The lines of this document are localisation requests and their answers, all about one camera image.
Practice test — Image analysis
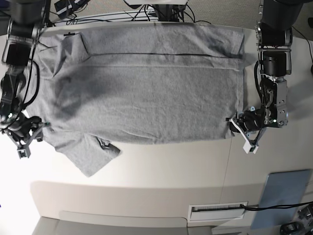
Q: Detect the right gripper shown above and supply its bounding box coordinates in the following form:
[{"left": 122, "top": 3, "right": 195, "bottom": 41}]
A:
[{"left": 1, "top": 116, "right": 51, "bottom": 149}]

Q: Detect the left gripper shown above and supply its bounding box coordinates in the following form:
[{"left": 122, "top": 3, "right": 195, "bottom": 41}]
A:
[{"left": 225, "top": 109, "right": 267, "bottom": 146}]

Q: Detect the grey T-shirt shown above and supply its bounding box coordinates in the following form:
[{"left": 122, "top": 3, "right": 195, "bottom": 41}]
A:
[{"left": 26, "top": 23, "right": 245, "bottom": 177}]

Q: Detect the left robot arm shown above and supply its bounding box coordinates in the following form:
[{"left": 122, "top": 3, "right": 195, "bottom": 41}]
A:
[{"left": 227, "top": 0, "right": 305, "bottom": 153}]

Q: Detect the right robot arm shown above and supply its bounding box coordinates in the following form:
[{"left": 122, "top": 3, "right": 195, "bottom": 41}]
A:
[{"left": 0, "top": 0, "right": 51, "bottom": 158}]

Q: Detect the blue-grey flat panel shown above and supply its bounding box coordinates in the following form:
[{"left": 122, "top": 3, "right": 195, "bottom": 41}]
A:
[{"left": 251, "top": 169, "right": 312, "bottom": 230}]

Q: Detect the black equipment bottom right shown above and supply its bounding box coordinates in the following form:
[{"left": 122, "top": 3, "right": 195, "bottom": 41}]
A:
[{"left": 279, "top": 204, "right": 313, "bottom": 235}]

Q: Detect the black device with label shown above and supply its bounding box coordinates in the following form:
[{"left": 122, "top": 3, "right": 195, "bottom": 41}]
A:
[{"left": 54, "top": 0, "right": 73, "bottom": 19}]

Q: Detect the central black robot stand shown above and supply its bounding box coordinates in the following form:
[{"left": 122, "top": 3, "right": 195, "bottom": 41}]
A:
[{"left": 148, "top": 3, "right": 187, "bottom": 23}]

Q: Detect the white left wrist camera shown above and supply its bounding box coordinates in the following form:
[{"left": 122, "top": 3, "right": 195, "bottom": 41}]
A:
[{"left": 243, "top": 142, "right": 259, "bottom": 154}]

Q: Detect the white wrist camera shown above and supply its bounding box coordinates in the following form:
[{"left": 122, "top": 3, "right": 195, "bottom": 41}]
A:
[
  {"left": 243, "top": 142, "right": 259, "bottom": 154},
  {"left": 17, "top": 145, "right": 31, "bottom": 159}
]

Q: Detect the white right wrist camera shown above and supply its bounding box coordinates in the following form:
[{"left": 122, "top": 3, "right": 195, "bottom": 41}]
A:
[{"left": 17, "top": 145, "right": 31, "bottom": 159}]

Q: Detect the black cable at grommet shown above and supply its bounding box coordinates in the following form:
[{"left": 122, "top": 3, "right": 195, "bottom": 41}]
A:
[{"left": 240, "top": 202, "right": 313, "bottom": 212}]

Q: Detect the white cable grommet slot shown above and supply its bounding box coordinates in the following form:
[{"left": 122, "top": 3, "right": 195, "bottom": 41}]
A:
[{"left": 187, "top": 202, "right": 248, "bottom": 223}]

